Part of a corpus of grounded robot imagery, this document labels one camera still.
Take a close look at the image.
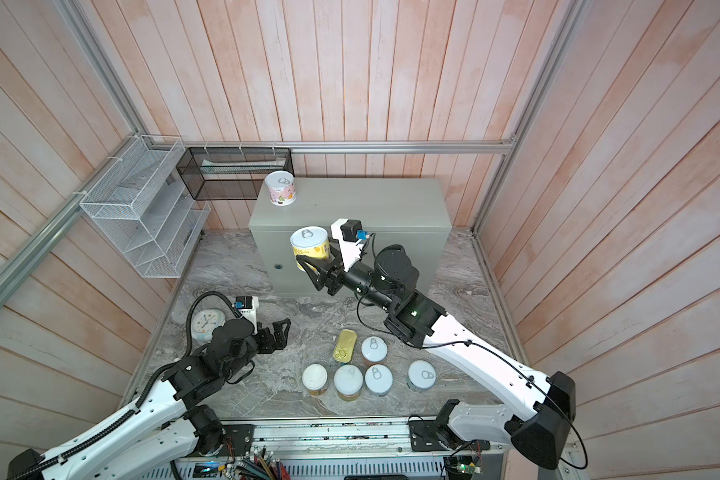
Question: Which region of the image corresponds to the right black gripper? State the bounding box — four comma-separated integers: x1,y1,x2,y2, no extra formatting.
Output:
303,238,397,316

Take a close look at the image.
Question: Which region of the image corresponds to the yellow label white-lid can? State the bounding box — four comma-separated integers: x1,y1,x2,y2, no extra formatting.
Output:
290,226,330,260

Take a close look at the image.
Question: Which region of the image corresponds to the yellow can plain lid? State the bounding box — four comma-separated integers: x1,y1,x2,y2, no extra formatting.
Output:
302,363,328,396

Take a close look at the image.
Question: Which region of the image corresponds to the pink label white can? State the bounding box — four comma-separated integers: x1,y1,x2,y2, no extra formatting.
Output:
264,170,296,206

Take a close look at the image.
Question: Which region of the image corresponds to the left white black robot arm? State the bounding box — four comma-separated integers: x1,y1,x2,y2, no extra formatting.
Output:
7,318,291,479

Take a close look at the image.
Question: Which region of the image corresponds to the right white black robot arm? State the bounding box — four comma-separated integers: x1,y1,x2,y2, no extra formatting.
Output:
296,245,576,470

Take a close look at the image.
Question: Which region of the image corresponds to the yellow oval sardine tin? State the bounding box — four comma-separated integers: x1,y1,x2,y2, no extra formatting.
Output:
332,329,358,364

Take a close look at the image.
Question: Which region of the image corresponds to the small white round clock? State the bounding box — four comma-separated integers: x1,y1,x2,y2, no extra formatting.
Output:
190,308,226,344

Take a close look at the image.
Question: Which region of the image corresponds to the orange can plain lid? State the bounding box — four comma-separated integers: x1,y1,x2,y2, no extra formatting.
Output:
333,364,364,401

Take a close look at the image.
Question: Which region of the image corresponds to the brown label pull-tab can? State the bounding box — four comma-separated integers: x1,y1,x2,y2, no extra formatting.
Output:
361,336,388,367

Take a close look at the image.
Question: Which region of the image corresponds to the blue label pull-tab can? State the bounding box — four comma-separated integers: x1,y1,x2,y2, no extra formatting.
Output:
365,364,394,396

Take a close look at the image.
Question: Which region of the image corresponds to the grey metal cabinet box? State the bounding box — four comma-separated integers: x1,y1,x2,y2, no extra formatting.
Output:
249,178,452,298

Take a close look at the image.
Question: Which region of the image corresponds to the teal label pull-tab can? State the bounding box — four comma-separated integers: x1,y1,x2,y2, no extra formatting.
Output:
407,360,437,392

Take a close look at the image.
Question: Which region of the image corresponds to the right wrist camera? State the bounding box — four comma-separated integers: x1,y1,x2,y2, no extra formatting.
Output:
331,218,371,272

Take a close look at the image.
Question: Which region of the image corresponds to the black corrugated cable hose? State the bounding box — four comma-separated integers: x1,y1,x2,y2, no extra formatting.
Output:
184,290,241,355

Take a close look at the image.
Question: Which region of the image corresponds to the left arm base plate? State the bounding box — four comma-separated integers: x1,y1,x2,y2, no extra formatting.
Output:
185,424,255,457

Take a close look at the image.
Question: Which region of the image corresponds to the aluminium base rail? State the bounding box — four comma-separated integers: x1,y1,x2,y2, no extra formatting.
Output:
77,413,577,480

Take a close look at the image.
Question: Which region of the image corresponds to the black mesh wall basket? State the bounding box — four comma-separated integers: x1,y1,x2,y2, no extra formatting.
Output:
176,146,294,201

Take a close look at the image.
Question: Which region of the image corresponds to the colourful wire bundle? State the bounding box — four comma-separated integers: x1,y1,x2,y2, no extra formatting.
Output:
230,449,292,480

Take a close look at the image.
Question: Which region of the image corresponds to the white wire mesh shelf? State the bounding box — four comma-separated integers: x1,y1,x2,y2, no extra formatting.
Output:
80,135,211,279

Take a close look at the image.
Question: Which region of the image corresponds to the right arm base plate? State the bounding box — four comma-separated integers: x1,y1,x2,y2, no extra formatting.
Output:
407,415,491,452

